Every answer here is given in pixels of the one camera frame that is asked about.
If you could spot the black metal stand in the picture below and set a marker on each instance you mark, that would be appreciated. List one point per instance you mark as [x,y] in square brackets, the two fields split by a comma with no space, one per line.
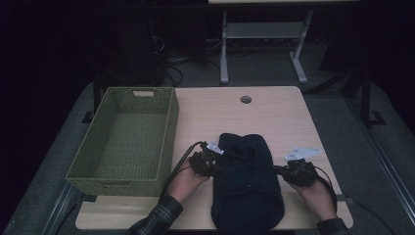
[95,98]
[367,98]

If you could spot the person's right hand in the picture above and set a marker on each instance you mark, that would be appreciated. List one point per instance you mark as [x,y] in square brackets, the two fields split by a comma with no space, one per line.
[316,199]

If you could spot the green woven basket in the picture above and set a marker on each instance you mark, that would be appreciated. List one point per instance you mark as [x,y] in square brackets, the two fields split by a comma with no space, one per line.
[130,143]

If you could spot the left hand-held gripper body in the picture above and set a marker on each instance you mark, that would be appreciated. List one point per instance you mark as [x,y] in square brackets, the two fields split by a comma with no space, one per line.
[200,163]

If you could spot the person's left hand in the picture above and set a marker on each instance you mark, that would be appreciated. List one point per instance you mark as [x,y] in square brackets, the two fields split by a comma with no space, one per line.
[186,186]

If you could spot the aluminium floor rail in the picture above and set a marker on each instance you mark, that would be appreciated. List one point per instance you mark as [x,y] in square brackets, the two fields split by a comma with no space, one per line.
[60,209]
[385,156]

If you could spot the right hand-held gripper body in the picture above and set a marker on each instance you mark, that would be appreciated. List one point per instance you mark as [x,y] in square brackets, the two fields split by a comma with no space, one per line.
[300,173]

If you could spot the dark navy garment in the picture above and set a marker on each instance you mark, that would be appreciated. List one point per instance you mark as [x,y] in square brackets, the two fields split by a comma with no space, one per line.
[246,182]

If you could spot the white metal desk frame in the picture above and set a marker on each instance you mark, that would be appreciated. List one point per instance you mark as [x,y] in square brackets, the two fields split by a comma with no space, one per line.
[261,31]

